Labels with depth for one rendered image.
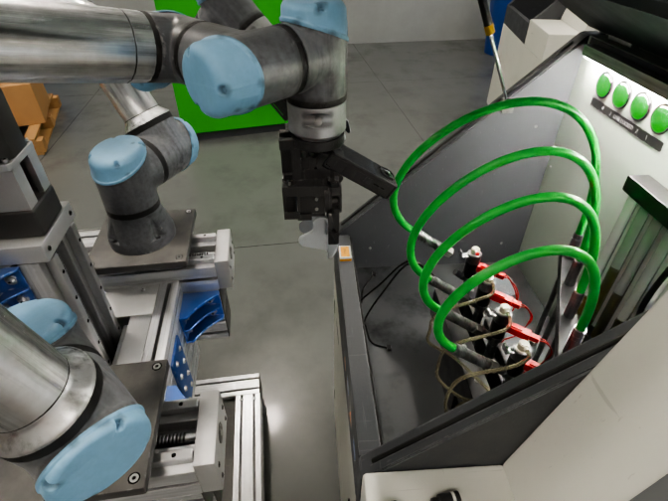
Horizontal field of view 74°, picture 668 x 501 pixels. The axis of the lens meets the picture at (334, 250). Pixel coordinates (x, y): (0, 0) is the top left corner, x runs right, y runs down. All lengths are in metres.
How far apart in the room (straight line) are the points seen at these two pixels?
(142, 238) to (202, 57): 0.67
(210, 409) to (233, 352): 1.38
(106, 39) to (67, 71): 0.05
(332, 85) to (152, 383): 0.56
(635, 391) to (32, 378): 0.61
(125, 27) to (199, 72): 0.10
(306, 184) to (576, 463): 0.49
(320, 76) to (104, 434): 0.44
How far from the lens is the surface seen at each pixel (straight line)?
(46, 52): 0.52
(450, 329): 0.95
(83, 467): 0.55
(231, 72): 0.46
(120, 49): 0.54
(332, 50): 0.54
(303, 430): 1.92
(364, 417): 0.84
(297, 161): 0.60
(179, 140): 1.12
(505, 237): 1.35
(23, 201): 0.81
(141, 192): 1.04
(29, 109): 4.78
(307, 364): 2.10
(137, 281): 1.16
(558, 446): 0.70
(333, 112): 0.56
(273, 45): 0.49
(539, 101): 0.80
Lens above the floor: 1.67
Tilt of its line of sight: 38 degrees down
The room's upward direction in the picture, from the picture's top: straight up
